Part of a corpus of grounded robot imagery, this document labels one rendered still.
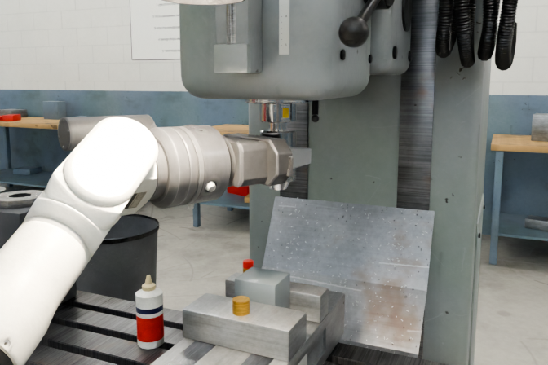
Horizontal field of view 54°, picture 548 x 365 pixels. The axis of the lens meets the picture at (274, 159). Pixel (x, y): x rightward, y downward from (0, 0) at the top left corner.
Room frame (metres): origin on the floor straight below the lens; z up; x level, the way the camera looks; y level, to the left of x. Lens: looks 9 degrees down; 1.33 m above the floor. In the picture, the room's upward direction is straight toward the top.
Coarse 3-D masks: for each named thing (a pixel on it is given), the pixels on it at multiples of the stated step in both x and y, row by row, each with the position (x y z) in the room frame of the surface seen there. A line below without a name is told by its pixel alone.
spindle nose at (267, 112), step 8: (264, 104) 0.67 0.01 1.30; (272, 104) 0.66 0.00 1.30; (280, 104) 0.66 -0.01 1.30; (288, 104) 0.67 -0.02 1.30; (296, 104) 0.68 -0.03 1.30; (264, 112) 0.67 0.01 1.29; (272, 112) 0.66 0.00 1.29; (280, 112) 0.66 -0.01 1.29; (296, 112) 0.68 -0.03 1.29; (264, 120) 0.67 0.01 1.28; (272, 120) 0.66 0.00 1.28; (280, 120) 0.66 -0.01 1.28; (288, 120) 0.67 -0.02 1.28; (296, 120) 0.68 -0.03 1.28
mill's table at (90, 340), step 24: (72, 312) 0.88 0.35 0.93; (96, 312) 0.88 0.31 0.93; (120, 312) 0.88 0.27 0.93; (168, 312) 0.88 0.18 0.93; (48, 336) 0.79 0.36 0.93; (72, 336) 0.79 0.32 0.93; (96, 336) 0.79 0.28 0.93; (120, 336) 0.80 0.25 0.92; (168, 336) 0.79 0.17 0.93; (48, 360) 0.72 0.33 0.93; (72, 360) 0.72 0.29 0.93; (96, 360) 0.72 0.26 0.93; (120, 360) 0.73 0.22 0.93; (144, 360) 0.72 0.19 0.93; (336, 360) 0.73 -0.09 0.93; (360, 360) 0.72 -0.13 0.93; (384, 360) 0.72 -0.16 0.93; (408, 360) 0.72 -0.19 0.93
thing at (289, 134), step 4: (260, 132) 0.68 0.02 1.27; (264, 132) 0.67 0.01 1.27; (268, 132) 0.67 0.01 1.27; (272, 132) 0.67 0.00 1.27; (276, 132) 0.66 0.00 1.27; (280, 132) 0.66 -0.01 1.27; (284, 132) 0.67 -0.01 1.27; (288, 132) 0.67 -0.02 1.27; (292, 132) 0.67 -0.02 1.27; (268, 136) 0.67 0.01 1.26; (272, 136) 0.66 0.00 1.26; (276, 136) 0.66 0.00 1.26; (280, 136) 0.66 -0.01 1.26; (284, 136) 0.66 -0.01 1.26; (288, 136) 0.67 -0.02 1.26; (292, 136) 0.67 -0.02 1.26
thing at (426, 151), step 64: (448, 64) 0.96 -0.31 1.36; (256, 128) 1.11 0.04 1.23; (320, 128) 1.05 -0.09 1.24; (384, 128) 1.00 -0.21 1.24; (448, 128) 0.96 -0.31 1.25; (256, 192) 1.11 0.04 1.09; (320, 192) 1.05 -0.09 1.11; (384, 192) 1.00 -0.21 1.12; (448, 192) 0.96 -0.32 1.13; (256, 256) 1.11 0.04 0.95; (448, 256) 0.95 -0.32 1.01; (448, 320) 0.95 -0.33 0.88
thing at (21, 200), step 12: (0, 192) 0.94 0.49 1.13; (12, 192) 0.94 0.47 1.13; (24, 192) 0.94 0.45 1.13; (36, 192) 0.94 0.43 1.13; (0, 204) 0.87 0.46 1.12; (12, 204) 0.87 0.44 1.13; (24, 204) 0.88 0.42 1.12; (0, 216) 0.85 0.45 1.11; (12, 216) 0.84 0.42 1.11; (24, 216) 0.85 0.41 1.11; (0, 228) 0.85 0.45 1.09; (12, 228) 0.84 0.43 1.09; (0, 240) 0.85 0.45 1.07; (72, 288) 0.94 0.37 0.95
